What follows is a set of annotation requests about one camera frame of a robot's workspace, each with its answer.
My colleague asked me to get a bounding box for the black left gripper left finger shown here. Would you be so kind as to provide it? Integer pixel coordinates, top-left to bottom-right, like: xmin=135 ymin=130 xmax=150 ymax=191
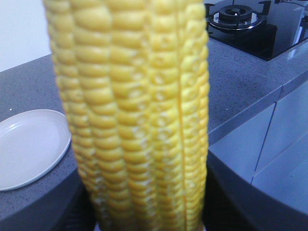
xmin=0 ymin=170 xmax=96 ymax=231

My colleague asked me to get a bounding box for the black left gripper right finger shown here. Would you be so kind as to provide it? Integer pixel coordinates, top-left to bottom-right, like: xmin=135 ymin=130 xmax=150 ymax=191
xmin=202 ymin=152 xmax=308 ymax=231

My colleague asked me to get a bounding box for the orange-yellow corn cob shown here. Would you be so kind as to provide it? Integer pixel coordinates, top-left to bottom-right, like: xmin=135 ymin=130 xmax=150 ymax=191
xmin=43 ymin=0 xmax=209 ymax=231

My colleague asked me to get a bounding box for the distant white plate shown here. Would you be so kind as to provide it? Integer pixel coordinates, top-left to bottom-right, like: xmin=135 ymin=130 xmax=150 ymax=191
xmin=0 ymin=109 xmax=72 ymax=191

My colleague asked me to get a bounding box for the black glass gas stove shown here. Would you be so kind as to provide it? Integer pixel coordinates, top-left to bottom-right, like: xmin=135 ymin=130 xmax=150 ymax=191
xmin=204 ymin=0 xmax=308 ymax=61

